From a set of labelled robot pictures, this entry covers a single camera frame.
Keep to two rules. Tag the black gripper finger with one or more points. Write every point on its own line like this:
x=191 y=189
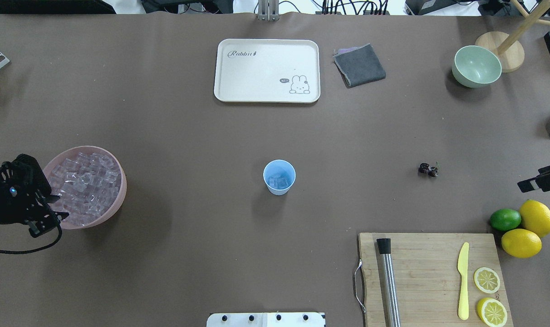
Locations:
x=541 y=181

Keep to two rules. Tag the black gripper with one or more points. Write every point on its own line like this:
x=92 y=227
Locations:
x=6 y=210

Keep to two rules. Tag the clear ice cube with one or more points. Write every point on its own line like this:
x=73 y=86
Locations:
x=272 y=182
x=283 y=183

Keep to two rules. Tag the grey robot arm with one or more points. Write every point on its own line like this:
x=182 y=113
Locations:
x=25 y=196

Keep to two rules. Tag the pile of clear ice cubes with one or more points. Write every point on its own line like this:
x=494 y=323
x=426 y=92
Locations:
x=86 y=186

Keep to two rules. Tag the dark red cherries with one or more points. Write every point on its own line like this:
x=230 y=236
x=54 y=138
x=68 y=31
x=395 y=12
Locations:
x=430 y=170

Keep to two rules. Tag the light blue cup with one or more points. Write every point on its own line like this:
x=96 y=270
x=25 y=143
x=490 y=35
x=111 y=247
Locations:
x=279 y=176

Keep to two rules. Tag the pink bowl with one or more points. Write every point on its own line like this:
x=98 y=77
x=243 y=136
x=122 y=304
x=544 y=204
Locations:
x=114 y=200

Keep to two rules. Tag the yellow lemon outer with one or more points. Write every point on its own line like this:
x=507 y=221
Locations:
x=535 y=217

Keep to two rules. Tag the green lime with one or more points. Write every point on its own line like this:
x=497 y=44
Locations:
x=505 y=219

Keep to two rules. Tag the yellow lemon near board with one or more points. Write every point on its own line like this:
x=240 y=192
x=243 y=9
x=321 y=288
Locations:
x=521 y=243

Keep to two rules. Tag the lemon half lower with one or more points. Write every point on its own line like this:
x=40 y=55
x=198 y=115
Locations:
x=487 y=280

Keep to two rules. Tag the lemon half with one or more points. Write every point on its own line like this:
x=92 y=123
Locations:
x=487 y=280
x=492 y=312

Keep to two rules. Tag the yellow plastic knife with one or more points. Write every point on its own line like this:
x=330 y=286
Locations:
x=462 y=268

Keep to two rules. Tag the wooden stand with base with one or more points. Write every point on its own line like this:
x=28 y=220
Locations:
x=507 y=48

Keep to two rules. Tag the mint green bowl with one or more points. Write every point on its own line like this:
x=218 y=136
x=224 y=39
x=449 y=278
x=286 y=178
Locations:
x=475 y=67

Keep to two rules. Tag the lemon half upper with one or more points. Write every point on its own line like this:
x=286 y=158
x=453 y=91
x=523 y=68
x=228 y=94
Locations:
x=492 y=312

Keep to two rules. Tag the wooden cutting board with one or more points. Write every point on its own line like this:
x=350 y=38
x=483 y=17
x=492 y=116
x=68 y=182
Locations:
x=426 y=277

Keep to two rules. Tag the steel muddler black tip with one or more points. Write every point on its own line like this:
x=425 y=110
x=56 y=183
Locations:
x=389 y=283

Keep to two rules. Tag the grey folded cloth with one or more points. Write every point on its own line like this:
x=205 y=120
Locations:
x=359 y=65

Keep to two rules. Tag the cream rabbit tray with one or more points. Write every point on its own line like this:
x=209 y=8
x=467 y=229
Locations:
x=267 y=70

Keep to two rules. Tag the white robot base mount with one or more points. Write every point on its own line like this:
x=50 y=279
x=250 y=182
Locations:
x=267 y=319

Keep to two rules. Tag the metal camera post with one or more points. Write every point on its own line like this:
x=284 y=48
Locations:
x=268 y=10

